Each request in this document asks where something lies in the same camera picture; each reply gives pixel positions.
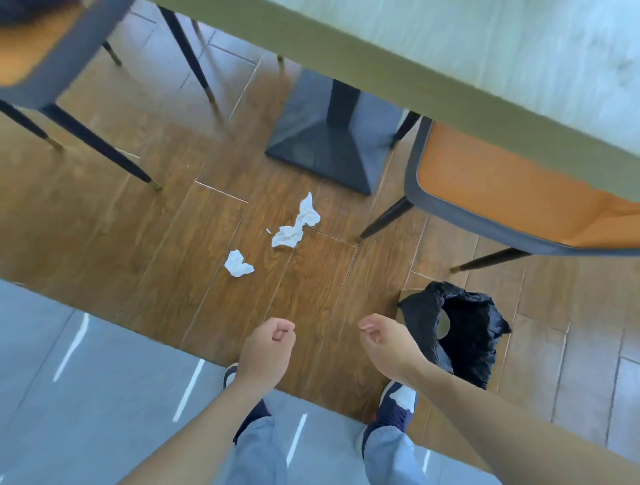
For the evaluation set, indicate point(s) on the person's right hand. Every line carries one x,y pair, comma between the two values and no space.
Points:
392,347

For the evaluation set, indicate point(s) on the person's left hand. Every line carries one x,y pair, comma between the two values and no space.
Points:
262,352

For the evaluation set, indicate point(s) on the person's right fingers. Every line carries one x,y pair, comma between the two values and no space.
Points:
369,327

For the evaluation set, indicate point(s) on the person's left fingers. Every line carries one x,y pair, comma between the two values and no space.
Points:
282,330

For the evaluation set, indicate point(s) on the person's right forearm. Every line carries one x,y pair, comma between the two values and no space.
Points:
500,424

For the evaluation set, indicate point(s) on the person's left forearm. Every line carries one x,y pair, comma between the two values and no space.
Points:
200,434

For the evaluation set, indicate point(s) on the small crumpled white tissue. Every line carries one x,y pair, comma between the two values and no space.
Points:
236,265

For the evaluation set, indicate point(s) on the navy and white right shoe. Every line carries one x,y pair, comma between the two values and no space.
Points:
397,404

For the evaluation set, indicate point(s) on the navy and white shoe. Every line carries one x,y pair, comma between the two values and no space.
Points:
397,404
250,419

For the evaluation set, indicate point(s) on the navy and white left shoe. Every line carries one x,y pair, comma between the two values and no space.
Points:
250,419

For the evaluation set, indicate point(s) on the large crumpled white tissue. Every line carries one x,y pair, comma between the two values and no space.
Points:
292,232

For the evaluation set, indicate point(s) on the waste bin with black bag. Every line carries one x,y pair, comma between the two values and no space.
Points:
470,325

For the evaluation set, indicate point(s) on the light blue jeans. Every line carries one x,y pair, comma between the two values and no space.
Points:
390,459

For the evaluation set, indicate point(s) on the orange chair with dark frame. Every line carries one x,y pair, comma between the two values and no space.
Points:
30,55
500,195

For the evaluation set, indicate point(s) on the black table pedestal base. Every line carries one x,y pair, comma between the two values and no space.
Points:
330,135

